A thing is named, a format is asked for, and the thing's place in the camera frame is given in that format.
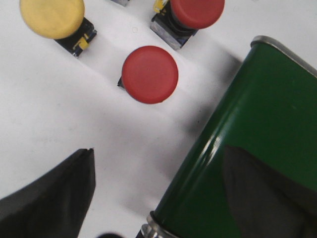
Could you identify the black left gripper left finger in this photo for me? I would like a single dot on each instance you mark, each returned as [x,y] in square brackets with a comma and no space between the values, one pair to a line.
[53,206]

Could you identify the dark red push button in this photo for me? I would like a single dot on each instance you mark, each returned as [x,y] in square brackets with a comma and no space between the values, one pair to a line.
[149,75]

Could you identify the yellow mushroom push button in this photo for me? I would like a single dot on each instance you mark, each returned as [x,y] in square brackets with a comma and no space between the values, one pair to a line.
[61,20]

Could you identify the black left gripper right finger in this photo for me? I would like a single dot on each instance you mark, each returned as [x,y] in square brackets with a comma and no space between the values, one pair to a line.
[263,202]

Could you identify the green conveyor belt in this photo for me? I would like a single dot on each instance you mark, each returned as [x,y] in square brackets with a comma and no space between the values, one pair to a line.
[269,110]

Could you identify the red mushroom push button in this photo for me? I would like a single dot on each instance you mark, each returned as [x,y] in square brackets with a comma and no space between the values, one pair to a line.
[176,21]

